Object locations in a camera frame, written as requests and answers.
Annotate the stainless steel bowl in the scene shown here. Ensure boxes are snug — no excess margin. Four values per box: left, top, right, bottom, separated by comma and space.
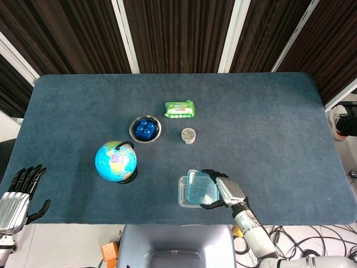
129, 114, 162, 144

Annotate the dark slatted partition panel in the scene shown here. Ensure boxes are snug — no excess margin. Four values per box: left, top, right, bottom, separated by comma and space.
277, 0, 357, 106
229, 0, 312, 73
123, 0, 237, 74
0, 0, 132, 75
0, 54, 34, 118

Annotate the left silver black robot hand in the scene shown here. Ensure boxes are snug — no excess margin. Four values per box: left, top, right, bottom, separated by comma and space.
0, 164, 52, 234

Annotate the blue table cloth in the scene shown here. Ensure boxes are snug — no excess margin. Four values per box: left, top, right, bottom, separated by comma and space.
0, 72, 357, 226

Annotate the grey blue robot torso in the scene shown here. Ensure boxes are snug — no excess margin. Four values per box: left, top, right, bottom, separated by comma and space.
116, 224, 238, 268

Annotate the teal translucent plastic lid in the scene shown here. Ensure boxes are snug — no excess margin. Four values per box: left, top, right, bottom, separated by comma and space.
186, 169, 221, 208

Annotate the white orange sneaker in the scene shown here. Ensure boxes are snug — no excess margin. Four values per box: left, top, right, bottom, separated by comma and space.
330, 105, 349, 142

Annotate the green snack packet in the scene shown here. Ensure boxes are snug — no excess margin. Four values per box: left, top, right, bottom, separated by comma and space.
163, 99, 196, 119

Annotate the black trouser leg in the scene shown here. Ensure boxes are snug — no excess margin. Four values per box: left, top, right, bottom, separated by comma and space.
336, 114, 357, 137

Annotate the orange wooden block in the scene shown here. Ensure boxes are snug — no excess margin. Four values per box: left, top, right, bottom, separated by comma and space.
101, 242, 119, 268

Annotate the white partition post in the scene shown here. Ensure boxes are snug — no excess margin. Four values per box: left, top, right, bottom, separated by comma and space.
271, 0, 320, 73
324, 88, 357, 113
0, 31, 40, 86
217, 0, 250, 74
111, 0, 141, 74

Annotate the blue globe on black stand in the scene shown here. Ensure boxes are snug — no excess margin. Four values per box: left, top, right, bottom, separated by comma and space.
94, 140, 138, 184

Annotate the clear plastic food container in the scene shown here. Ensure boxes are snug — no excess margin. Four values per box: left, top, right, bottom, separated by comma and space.
177, 175, 219, 208

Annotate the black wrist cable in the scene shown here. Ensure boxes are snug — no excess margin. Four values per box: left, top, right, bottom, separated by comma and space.
238, 197, 253, 216

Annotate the small clear jar of clips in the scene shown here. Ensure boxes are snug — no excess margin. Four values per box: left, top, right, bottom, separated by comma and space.
181, 127, 196, 145

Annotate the blue building block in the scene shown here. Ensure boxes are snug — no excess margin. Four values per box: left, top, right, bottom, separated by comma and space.
135, 119, 156, 141

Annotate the black cable tangle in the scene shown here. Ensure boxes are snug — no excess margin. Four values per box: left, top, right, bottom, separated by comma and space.
234, 224, 357, 268

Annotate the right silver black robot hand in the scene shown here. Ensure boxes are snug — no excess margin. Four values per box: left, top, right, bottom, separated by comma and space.
200, 168, 249, 210

